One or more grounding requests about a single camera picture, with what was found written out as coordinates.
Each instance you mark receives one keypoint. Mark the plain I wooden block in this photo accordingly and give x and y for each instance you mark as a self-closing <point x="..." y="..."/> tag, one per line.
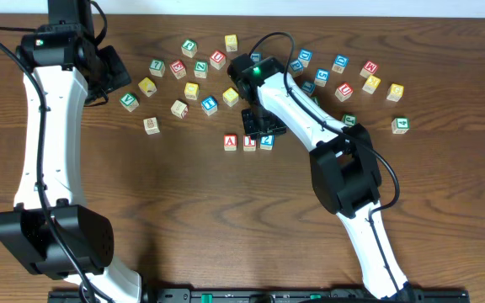
<point x="179" y="109"/>

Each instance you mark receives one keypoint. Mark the green Z block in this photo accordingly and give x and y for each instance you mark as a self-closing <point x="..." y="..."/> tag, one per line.
<point x="201" y="69"/>

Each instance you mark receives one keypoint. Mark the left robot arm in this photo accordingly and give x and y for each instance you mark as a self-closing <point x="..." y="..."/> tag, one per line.
<point x="50" y="230"/>

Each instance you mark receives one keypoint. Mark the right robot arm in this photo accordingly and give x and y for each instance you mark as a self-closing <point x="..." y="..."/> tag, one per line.
<point x="344" y="166"/>

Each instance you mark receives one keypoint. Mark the blue T block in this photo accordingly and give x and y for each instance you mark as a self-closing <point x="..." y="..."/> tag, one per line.
<point x="209" y="105"/>

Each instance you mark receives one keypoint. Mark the yellow K block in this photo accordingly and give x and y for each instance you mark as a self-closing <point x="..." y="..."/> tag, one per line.
<point x="371" y="84"/>

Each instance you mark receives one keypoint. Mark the green j block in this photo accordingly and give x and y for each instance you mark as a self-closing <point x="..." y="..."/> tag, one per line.
<point x="189" y="48"/>
<point x="349" y="120"/>

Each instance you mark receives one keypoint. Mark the red I block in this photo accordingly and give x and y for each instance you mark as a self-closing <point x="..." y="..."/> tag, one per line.
<point x="249" y="144"/>

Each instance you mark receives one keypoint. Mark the blue 1 block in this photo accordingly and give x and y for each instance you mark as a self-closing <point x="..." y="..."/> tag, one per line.
<point x="256" y="57"/>

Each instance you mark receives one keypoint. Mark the red U block right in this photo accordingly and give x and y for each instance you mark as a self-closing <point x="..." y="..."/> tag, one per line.
<point x="343" y="92"/>

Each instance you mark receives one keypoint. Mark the blue 2 block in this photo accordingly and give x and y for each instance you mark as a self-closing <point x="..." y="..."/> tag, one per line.
<point x="266" y="142"/>

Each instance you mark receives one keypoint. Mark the blue d block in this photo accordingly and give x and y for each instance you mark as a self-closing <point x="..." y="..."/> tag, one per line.
<point x="305" y="57"/>
<point x="340" y="63"/>

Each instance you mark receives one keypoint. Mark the blue D block right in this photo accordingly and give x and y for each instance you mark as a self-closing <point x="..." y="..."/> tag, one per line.
<point x="340" y="63"/>

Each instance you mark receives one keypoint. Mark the green 4 block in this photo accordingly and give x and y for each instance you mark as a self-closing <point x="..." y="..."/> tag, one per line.
<point x="400" y="125"/>

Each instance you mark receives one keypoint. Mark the green 7 block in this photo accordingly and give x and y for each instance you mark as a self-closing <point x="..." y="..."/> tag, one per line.
<point x="157" y="68"/>

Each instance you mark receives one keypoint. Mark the red u block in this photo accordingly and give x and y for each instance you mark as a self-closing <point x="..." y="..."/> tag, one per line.
<point x="218" y="59"/>
<point x="343" y="92"/>

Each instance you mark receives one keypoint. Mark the red A block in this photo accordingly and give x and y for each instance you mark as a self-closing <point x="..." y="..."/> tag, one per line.
<point x="230" y="142"/>

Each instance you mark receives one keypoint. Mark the yellow O block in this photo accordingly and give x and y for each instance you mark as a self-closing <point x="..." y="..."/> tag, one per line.
<point x="191" y="90"/>

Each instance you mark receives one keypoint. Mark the yellow ladybug block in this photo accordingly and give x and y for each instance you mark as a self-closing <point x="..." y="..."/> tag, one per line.
<point x="230" y="97"/>

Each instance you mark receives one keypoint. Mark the blue D block left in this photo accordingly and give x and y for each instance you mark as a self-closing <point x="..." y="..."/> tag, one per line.
<point x="305" y="57"/>

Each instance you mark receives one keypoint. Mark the blue 5 block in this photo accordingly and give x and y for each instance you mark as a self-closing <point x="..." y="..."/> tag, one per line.
<point x="321" y="78"/>

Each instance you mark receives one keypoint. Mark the yellow G block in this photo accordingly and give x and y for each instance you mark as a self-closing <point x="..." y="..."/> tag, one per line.
<point x="395" y="92"/>

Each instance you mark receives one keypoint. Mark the green V block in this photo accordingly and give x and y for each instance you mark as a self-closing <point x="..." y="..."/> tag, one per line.
<point x="129" y="101"/>

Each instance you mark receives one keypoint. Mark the yellow X block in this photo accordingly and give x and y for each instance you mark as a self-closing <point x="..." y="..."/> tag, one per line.
<point x="147" y="86"/>

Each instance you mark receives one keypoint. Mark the blue L block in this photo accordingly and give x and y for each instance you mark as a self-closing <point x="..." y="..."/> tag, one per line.
<point x="308" y="88"/>

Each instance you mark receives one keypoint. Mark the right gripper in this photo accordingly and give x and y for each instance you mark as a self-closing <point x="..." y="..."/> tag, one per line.
<point x="254" y="131"/>

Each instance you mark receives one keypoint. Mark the yellow block top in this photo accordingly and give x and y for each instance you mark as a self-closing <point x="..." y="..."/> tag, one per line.
<point x="231" y="43"/>

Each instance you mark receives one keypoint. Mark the red E block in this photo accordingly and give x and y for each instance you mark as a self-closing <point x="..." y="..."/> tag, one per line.
<point x="178" y="69"/>

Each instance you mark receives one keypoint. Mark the red M block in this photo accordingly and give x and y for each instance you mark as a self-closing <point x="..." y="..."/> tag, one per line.
<point x="368" y="69"/>

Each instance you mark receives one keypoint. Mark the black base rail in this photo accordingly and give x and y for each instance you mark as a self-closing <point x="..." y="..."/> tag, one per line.
<point x="285" y="296"/>

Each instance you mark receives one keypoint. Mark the pineapple K wooden block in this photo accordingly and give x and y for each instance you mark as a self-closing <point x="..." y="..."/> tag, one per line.
<point x="151" y="126"/>

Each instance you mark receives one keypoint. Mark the green B block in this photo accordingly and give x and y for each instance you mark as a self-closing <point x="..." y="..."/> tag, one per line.
<point x="316" y="101"/>

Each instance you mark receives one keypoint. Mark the red U block left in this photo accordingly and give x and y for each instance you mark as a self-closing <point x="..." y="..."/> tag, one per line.
<point x="218" y="59"/>

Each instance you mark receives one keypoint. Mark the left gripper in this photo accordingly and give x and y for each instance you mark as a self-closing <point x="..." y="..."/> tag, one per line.
<point x="120" y="76"/>

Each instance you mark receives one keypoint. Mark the blue P block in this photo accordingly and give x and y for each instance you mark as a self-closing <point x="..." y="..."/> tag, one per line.
<point x="296" y="68"/>

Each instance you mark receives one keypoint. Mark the green J block right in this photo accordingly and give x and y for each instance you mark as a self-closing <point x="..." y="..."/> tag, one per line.
<point x="349" y="120"/>

